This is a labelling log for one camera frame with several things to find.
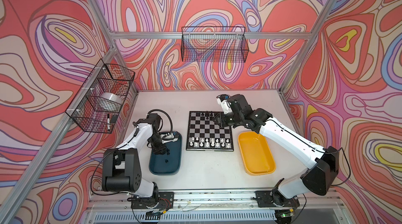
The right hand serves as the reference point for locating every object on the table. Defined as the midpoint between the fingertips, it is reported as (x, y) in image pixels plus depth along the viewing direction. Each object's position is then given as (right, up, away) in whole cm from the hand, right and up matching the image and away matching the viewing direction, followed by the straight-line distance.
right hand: (216, 123), depth 77 cm
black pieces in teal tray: (-27, -22, +8) cm, 35 cm away
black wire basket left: (-55, +9, -5) cm, 56 cm away
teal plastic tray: (-27, -24, +8) cm, 37 cm away
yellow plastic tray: (+24, -19, +11) cm, 33 cm away
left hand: (-30, -14, +10) cm, 35 cm away
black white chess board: (-6, -9, +19) cm, 22 cm away
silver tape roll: (-50, +13, -3) cm, 52 cm away
